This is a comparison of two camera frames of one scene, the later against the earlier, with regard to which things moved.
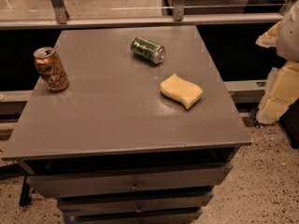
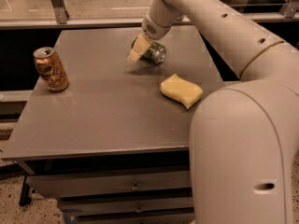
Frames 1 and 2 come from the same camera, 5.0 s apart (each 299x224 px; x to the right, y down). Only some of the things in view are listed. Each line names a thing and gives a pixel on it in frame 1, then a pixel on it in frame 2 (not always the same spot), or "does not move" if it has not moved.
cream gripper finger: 282,88 -> 140,48
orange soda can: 50,69 does not move
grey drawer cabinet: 128,125 does not move
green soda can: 148,49 does not move
